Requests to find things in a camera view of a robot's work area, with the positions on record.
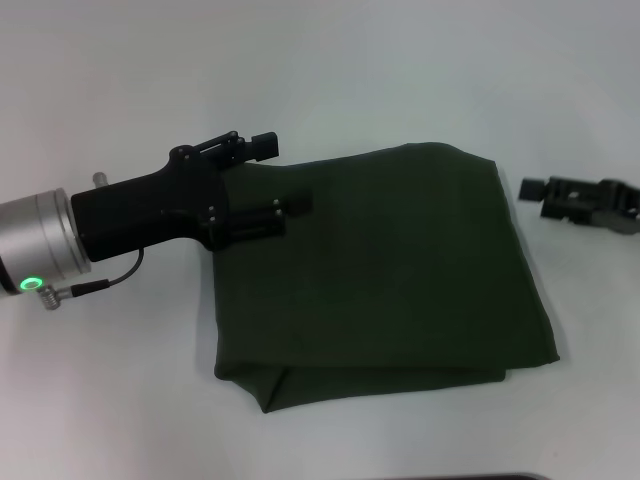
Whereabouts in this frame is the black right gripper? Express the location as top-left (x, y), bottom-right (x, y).
top-left (517, 174), bottom-right (640, 237)

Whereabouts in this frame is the dark green FREE t-shirt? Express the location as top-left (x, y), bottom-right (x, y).
top-left (212, 141), bottom-right (561, 415)

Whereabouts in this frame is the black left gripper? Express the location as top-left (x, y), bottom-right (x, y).
top-left (69, 130), bottom-right (316, 264)

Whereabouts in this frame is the grey cable with metal plug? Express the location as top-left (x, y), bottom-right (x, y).
top-left (37, 246), bottom-right (148, 312)

